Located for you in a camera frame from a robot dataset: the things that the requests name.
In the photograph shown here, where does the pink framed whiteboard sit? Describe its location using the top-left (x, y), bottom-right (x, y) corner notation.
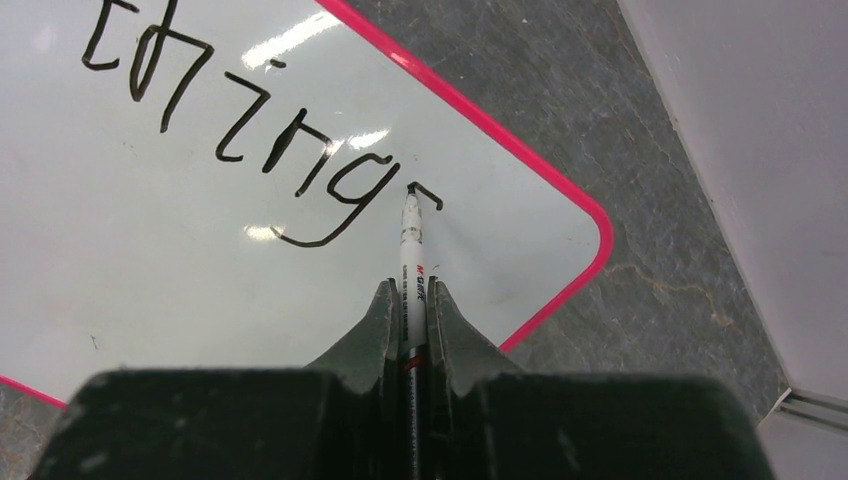
top-left (1, 1), bottom-right (613, 404)

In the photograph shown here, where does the white black marker pen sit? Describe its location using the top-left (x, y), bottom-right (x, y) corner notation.
top-left (399, 182), bottom-right (427, 479)

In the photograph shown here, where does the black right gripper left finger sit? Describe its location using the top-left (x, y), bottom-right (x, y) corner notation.
top-left (32, 279), bottom-right (400, 479)

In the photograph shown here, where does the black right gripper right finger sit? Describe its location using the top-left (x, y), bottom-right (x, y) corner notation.
top-left (427, 278), bottom-right (773, 479)

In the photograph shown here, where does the aluminium frame rail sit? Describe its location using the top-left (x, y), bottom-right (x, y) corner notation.
top-left (775, 389), bottom-right (847, 436)

